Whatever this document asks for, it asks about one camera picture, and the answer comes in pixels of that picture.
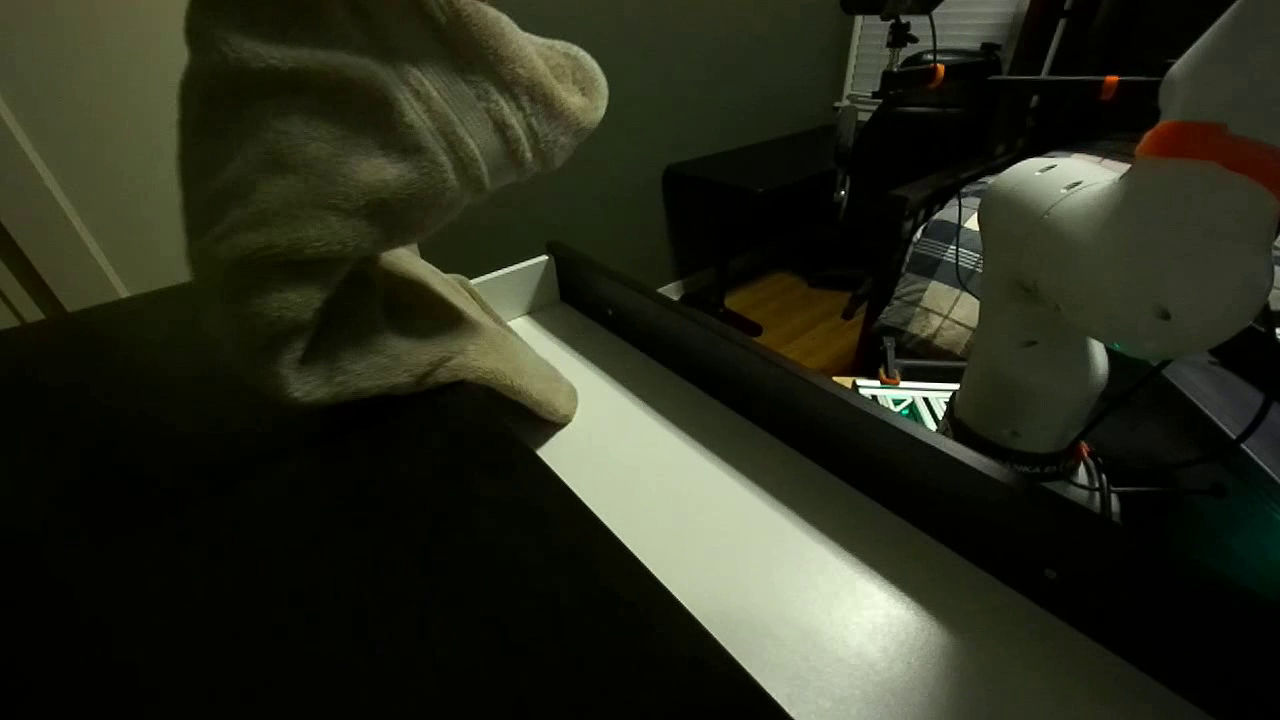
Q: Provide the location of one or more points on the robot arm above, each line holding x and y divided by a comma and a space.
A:
1090, 260

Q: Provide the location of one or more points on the drawer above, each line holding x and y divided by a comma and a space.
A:
800, 520

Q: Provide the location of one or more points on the beige towel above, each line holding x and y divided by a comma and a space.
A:
340, 200

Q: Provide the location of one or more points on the black side table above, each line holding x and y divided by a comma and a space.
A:
750, 200

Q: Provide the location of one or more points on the plaid bed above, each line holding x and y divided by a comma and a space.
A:
940, 280

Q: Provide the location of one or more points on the black dresser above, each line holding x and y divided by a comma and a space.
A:
250, 540

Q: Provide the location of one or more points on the window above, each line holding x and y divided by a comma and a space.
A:
945, 40

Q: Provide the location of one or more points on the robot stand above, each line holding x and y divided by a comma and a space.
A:
1150, 470

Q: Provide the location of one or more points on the camera on mount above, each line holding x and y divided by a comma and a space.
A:
915, 50

